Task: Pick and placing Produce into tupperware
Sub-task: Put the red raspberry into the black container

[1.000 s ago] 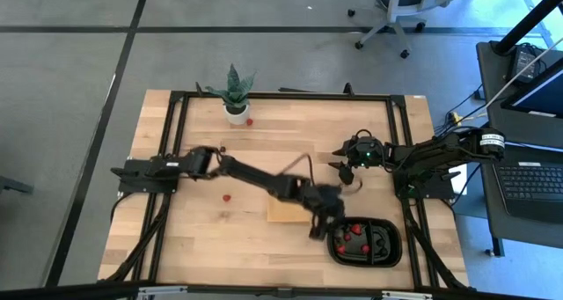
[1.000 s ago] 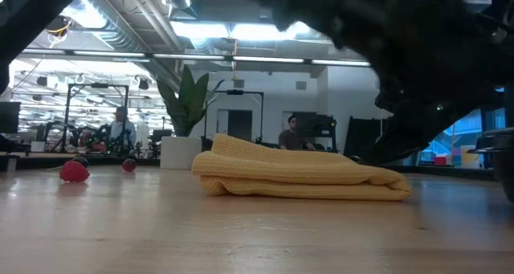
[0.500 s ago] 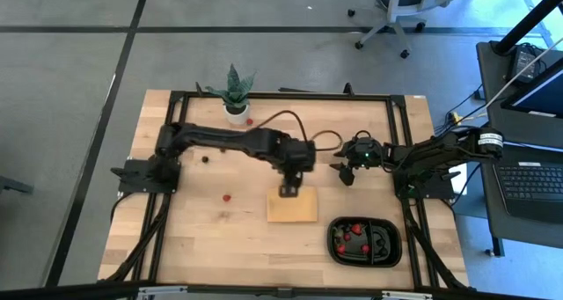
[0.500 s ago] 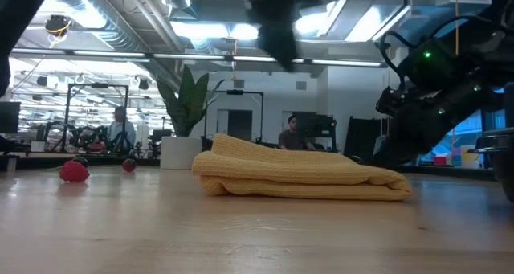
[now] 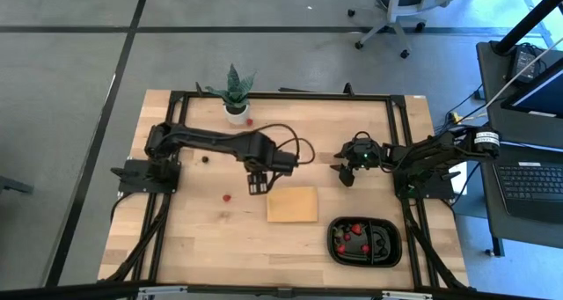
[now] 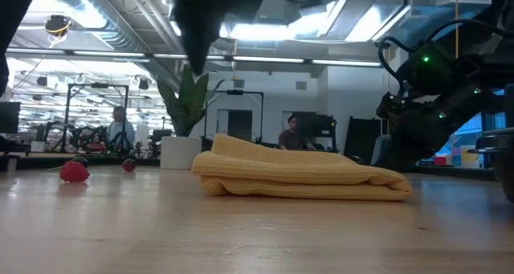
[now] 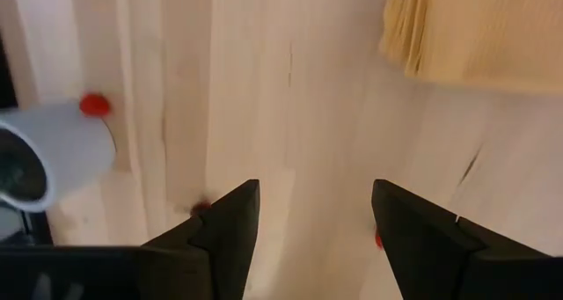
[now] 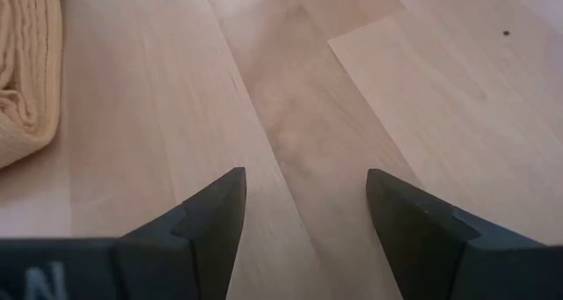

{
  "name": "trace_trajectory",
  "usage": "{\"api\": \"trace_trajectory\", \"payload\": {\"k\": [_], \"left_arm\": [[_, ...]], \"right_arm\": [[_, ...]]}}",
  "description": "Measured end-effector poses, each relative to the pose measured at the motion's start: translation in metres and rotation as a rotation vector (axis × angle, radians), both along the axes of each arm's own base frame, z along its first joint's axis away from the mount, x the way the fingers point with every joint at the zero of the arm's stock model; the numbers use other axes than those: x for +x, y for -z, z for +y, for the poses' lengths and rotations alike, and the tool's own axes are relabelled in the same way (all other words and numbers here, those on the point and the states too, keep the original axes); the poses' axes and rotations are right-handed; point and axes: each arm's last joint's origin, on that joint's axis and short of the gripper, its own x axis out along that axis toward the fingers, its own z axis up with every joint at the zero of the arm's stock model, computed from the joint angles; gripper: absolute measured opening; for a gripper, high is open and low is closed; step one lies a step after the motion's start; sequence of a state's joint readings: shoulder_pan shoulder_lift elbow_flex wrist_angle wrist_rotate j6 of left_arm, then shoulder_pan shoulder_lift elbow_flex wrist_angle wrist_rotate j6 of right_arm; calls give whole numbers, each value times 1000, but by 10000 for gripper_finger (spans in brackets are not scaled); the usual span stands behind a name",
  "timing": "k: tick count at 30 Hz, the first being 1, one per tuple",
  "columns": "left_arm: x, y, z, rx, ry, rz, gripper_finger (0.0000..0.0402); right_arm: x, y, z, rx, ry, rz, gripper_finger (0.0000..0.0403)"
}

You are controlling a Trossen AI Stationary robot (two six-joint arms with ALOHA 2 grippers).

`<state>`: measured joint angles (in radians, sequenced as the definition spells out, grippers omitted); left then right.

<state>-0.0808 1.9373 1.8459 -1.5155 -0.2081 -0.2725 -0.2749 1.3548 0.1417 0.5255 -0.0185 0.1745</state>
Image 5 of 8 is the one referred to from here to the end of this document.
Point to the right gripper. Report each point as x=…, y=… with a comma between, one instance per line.
x=358, y=148

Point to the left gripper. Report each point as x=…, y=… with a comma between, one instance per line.
x=281, y=163

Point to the yellow cloth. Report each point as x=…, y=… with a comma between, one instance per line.
x=292, y=204

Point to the strawberry with big green leaf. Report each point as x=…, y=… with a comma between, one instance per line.
x=356, y=229

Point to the snake plant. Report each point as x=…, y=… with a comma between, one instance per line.
x=237, y=115

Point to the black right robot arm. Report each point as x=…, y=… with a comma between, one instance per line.
x=431, y=148

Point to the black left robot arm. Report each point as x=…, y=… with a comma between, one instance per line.
x=211, y=139

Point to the black divided tupperware container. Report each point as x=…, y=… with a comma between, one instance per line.
x=393, y=258

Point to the white box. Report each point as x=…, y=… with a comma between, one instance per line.
x=462, y=185

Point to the yellow plug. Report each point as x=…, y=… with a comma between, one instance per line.
x=455, y=116

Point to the dark grey side desk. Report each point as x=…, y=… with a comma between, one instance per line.
x=495, y=216

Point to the office chair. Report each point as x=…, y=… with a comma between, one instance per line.
x=404, y=7

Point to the black laptop keyboard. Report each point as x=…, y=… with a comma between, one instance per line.
x=532, y=190

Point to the black power brick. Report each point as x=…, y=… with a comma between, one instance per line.
x=523, y=62

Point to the black screen with blue glow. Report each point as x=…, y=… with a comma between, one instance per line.
x=545, y=97

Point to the black rig crossbar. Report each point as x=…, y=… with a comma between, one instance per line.
x=66, y=291

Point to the black pole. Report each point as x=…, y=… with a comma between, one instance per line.
x=528, y=20

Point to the grey furniture leg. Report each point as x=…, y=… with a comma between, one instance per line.
x=13, y=185

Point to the black aluminium table frame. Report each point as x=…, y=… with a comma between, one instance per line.
x=286, y=97

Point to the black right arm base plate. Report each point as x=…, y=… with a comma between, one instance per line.
x=440, y=192

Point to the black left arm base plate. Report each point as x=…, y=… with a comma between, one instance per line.
x=132, y=181

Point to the silver bracket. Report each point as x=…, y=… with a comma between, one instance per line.
x=163, y=291
x=404, y=295

